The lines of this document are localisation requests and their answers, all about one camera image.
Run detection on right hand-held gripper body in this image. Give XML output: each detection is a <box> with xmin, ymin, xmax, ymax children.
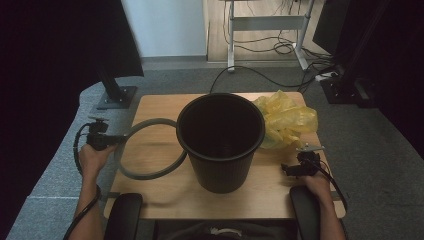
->
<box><xmin>295</xmin><ymin>142</ymin><xmax>326</xmax><ymax>178</ymax></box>

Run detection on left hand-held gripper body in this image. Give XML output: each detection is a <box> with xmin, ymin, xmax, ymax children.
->
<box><xmin>85</xmin><ymin>115</ymin><xmax>115</xmax><ymax>152</ymax></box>

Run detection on grey bin ring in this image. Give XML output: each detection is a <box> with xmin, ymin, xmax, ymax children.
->
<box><xmin>113</xmin><ymin>117</ymin><xmax>189</xmax><ymax>181</ymax></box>

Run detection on yellow trash bag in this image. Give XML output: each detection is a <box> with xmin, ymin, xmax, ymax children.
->
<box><xmin>252</xmin><ymin>89</ymin><xmax>320</xmax><ymax>151</ymax></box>

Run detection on black trash bin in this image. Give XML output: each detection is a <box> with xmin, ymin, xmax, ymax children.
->
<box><xmin>175</xmin><ymin>92</ymin><xmax>267</xmax><ymax>195</ymax></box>

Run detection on person's right hand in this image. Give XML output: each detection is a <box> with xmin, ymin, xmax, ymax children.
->
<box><xmin>299</xmin><ymin>171</ymin><xmax>335</xmax><ymax>205</ymax></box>

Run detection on person's left hand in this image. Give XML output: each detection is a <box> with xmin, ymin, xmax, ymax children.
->
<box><xmin>77</xmin><ymin>143</ymin><xmax>118</xmax><ymax>182</ymax></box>

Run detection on black stand with heavy base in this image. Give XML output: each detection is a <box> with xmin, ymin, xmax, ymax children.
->
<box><xmin>319</xmin><ymin>0</ymin><xmax>379</xmax><ymax>109</ymax></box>

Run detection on white power strip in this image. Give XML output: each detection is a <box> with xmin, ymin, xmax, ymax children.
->
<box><xmin>314</xmin><ymin>71</ymin><xmax>338</xmax><ymax>82</ymax></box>

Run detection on black curtain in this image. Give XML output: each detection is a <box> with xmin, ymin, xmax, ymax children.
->
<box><xmin>0</xmin><ymin>0</ymin><xmax>145</xmax><ymax>240</ymax></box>

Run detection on person's dark clothing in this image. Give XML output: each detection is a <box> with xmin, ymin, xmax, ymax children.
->
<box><xmin>154</xmin><ymin>221</ymin><xmax>298</xmax><ymax>240</ymax></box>

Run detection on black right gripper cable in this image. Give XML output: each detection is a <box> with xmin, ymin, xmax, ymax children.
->
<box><xmin>312</xmin><ymin>159</ymin><xmax>349</xmax><ymax>212</ymax></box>

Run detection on black stand with base plate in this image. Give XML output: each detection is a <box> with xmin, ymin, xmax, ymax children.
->
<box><xmin>95</xmin><ymin>66</ymin><xmax>139</xmax><ymax>111</ymax></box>

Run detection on long black floor cable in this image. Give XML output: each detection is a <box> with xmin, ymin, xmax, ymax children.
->
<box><xmin>209</xmin><ymin>65</ymin><xmax>323</xmax><ymax>94</ymax></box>

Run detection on bundle of black floor cables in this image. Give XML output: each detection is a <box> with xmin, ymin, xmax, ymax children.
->
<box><xmin>222</xmin><ymin>0</ymin><xmax>336</xmax><ymax>95</ymax></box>

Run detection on white desk frame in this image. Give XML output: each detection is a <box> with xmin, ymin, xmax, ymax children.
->
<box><xmin>219</xmin><ymin>0</ymin><xmax>316</xmax><ymax>73</ymax></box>

